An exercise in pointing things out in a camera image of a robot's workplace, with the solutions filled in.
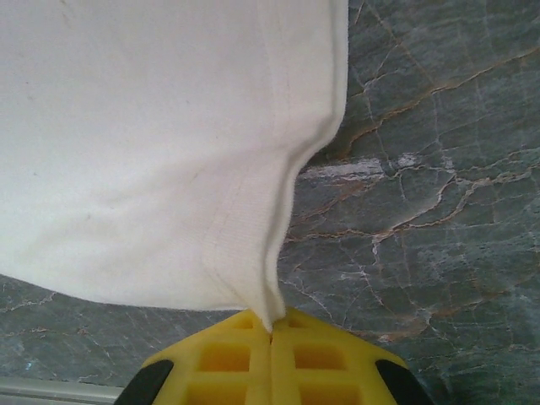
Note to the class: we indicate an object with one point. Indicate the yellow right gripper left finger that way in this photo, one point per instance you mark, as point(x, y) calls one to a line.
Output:
point(228, 379)

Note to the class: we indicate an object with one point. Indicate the white t-shirt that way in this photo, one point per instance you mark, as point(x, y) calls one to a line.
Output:
point(147, 147)

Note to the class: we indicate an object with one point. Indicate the aluminium mounting rail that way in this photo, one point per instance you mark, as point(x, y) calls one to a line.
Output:
point(50, 390)

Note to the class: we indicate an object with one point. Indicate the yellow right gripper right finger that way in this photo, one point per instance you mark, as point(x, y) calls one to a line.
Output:
point(320, 379)

